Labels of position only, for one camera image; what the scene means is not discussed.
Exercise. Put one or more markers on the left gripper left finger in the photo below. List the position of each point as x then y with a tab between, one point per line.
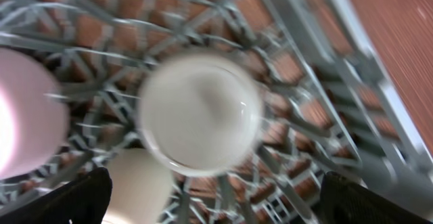
84	200

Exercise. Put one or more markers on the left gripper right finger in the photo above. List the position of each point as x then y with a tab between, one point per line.
346	202

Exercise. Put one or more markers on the white paper cup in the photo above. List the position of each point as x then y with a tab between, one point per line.
141	188

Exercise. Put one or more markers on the small white round plate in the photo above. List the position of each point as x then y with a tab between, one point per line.
33	124

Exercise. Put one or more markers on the grey round bowl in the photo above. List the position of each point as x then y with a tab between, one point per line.
200	112

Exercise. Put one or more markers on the grey plastic dish rack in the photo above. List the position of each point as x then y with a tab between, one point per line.
315	120

